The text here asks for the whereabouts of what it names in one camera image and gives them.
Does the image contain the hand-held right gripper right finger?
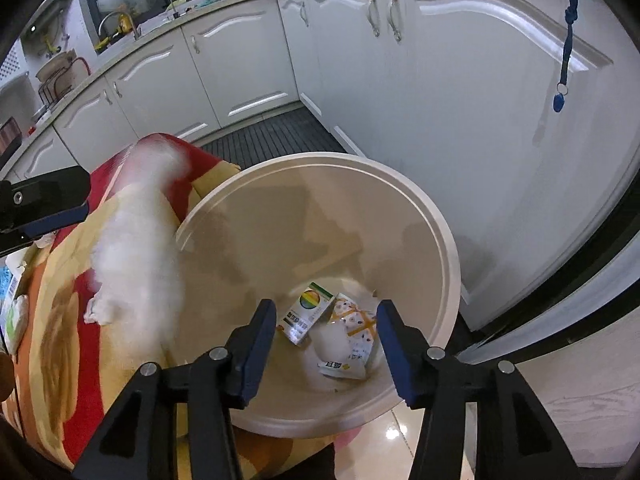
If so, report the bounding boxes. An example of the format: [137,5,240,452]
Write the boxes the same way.
[376,299,583,480]

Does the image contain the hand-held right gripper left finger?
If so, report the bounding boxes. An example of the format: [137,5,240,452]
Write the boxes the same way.
[72,299,277,480]

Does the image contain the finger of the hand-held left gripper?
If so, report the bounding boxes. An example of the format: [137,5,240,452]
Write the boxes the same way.
[0,232,35,257]
[0,165,92,239]

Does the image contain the dotted patterned snack packet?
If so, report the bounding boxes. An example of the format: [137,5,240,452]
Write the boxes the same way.
[327,292,379,363]

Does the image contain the small white printed packet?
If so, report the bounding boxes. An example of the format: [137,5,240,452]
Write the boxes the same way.
[317,355,369,381]

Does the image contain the small box with rainbow circle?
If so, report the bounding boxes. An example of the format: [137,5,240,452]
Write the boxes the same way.
[276,281,336,346]

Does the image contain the white fluffy wad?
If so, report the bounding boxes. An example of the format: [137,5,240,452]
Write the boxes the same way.
[82,139,193,358]

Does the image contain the blue printed packet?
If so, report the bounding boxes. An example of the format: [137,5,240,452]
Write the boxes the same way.
[0,264,22,312]

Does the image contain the green white packet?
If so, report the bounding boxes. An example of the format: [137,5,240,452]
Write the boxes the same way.
[2,294,29,354]

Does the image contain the red orange printed blanket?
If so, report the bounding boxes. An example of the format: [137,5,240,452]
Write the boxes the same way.
[0,132,337,480]

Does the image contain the beige clay pot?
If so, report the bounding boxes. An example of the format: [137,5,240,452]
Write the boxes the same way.
[35,49,92,97]

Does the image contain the silver kitchen faucet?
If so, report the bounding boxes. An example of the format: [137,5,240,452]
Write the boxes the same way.
[97,9,143,42]

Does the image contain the black ribbed floor mat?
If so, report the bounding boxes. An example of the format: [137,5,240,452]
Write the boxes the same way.
[200,102,367,171]

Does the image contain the white kitchen cabinets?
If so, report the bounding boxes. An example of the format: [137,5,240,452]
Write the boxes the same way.
[0,0,636,333]

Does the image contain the black wire rack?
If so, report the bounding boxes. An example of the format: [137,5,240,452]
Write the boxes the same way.
[37,60,93,107]

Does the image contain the blue lanyard with key fob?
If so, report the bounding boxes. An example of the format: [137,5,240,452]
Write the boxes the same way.
[552,0,579,113]

